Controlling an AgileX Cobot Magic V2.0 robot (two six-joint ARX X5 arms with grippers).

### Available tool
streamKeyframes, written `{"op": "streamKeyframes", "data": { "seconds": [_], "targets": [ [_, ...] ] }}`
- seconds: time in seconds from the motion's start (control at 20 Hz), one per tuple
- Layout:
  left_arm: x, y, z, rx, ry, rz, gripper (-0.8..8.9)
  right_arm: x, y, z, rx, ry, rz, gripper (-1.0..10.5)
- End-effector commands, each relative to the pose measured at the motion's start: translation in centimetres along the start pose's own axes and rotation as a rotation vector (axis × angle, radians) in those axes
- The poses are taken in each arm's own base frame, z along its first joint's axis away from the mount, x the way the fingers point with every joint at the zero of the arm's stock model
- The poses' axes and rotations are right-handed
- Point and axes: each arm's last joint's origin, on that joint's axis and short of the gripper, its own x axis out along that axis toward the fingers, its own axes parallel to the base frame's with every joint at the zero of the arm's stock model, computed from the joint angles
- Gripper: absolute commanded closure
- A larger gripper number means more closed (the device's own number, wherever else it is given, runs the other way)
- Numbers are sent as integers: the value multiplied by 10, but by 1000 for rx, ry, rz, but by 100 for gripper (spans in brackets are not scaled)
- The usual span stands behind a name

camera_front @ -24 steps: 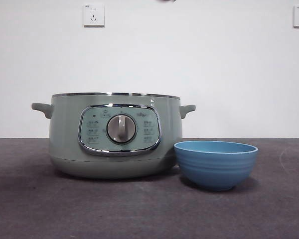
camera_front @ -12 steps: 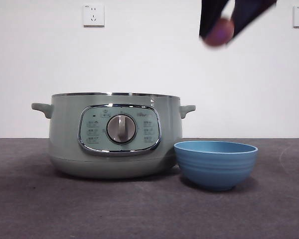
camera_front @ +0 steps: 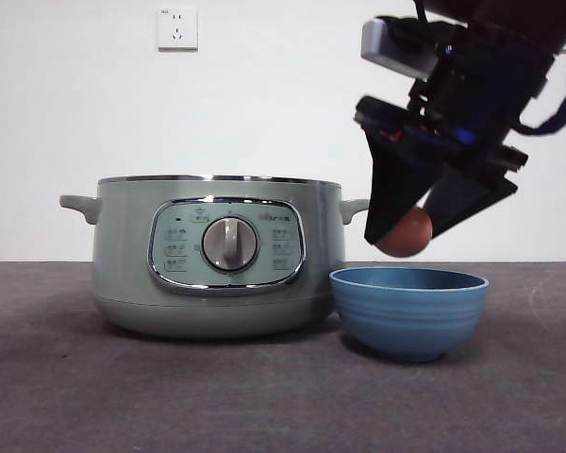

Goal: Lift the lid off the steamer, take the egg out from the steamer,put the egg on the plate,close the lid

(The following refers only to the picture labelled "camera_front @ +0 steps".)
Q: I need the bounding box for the brown egg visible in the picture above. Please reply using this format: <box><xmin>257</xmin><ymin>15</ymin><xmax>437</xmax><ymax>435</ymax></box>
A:
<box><xmin>375</xmin><ymin>206</ymin><xmax>434</xmax><ymax>259</ymax></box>

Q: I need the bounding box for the pale green electric steamer pot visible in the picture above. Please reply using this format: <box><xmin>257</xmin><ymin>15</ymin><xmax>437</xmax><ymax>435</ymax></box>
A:
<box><xmin>58</xmin><ymin>174</ymin><xmax>370</xmax><ymax>339</ymax></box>

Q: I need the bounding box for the blue ribbed bowl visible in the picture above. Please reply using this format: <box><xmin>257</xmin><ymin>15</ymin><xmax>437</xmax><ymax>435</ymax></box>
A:
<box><xmin>328</xmin><ymin>266</ymin><xmax>491</xmax><ymax>363</ymax></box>

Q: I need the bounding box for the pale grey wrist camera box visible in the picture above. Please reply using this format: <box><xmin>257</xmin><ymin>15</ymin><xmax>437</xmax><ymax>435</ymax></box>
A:
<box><xmin>360</xmin><ymin>17</ymin><xmax>442</xmax><ymax>79</ymax></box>

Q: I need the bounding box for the white wall socket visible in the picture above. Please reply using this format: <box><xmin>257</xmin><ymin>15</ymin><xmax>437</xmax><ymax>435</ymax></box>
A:
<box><xmin>157</xmin><ymin>8</ymin><xmax>200</xmax><ymax>52</ymax></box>

